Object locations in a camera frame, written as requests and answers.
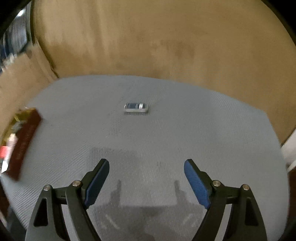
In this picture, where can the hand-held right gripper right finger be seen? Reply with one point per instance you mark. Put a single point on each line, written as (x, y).
(196, 183)

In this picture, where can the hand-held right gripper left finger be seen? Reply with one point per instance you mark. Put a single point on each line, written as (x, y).
(98, 183)

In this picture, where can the gold tray with dark red sides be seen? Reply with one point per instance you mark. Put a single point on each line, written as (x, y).
(25, 139)

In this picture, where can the brown cardboard sheet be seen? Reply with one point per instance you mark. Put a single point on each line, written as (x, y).
(23, 81)

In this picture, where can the brown suede backdrop panel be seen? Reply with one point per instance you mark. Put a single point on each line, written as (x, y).
(161, 34)

